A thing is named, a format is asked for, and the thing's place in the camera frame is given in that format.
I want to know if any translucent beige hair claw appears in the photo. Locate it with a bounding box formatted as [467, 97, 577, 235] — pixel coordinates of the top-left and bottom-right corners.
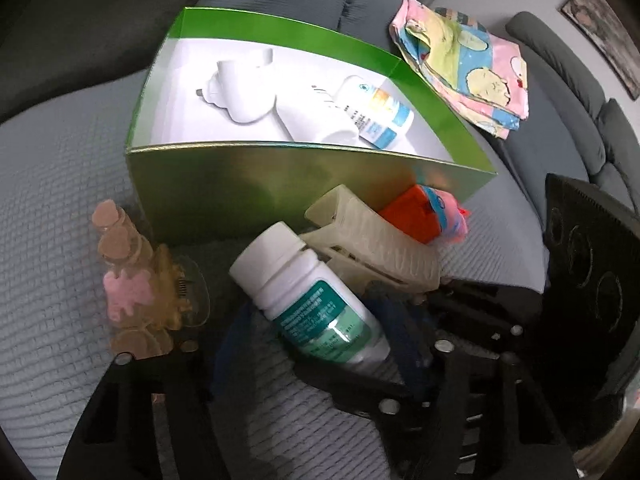
[302, 184, 440, 294]

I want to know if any red pink small carton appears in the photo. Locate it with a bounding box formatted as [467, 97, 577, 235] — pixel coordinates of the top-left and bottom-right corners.
[378, 184, 469, 244]

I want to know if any green open cardboard box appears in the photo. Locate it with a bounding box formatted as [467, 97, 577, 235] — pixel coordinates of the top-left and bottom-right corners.
[126, 8, 496, 245]

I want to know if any framed wall picture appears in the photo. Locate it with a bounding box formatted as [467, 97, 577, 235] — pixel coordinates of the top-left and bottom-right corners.
[561, 0, 639, 101]

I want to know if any white bottle blue orange label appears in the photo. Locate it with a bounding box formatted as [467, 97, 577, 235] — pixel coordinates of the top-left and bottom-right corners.
[312, 75, 414, 150]

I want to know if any colourful cartoon folded cloth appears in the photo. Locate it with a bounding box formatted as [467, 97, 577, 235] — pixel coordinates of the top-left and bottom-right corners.
[390, 0, 529, 140]

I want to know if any pink flower hair clip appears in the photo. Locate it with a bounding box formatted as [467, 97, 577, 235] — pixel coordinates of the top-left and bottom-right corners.
[91, 200, 210, 360]

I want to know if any black round cushion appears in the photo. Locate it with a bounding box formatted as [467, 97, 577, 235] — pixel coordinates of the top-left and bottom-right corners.
[1, 0, 198, 120]

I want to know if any white bottle green label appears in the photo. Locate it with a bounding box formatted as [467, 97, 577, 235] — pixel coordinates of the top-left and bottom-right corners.
[229, 222, 390, 366]

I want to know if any grey armchair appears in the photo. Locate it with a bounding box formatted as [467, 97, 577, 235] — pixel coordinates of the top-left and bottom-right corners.
[496, 11, 639, 217]

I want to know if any plain white plastic bottle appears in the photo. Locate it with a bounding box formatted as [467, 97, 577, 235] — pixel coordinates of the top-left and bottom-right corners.
[276, 84, 359, 148]

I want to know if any white plug adapter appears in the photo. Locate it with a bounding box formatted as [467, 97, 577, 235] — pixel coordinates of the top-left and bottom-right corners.
[196, 47, 277, 125]

